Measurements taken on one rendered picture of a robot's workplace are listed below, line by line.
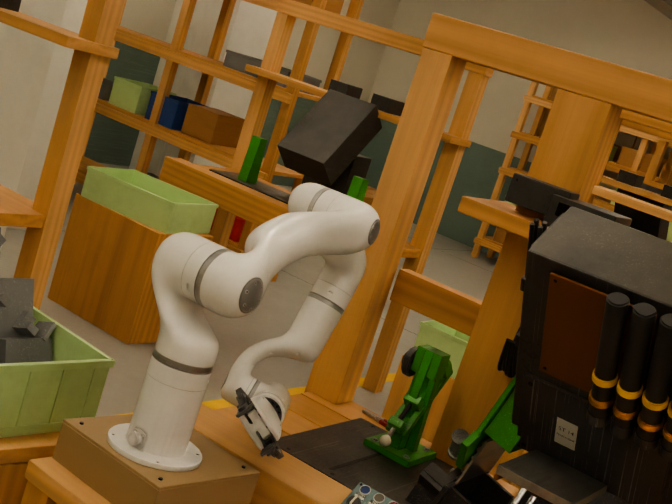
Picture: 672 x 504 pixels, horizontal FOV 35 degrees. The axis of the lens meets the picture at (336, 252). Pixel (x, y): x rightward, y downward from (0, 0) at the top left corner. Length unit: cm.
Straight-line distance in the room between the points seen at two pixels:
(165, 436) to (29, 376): 40
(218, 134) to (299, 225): 586
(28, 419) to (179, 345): 50
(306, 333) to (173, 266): 46
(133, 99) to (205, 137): 78
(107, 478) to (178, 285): 39
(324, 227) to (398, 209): 59
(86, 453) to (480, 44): 137
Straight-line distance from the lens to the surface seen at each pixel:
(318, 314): 234
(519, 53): 264
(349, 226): 219
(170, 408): 203
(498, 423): 224
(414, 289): 281
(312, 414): 273
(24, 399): 234
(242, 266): 194
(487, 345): 263
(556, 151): 257
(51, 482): 211
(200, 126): 801
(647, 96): 252
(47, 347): 258
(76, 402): 244
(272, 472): 226
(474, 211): 251
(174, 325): 201
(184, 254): 199
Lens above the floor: 176
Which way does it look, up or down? 10 degrees down
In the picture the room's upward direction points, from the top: 18 degrees clockwise
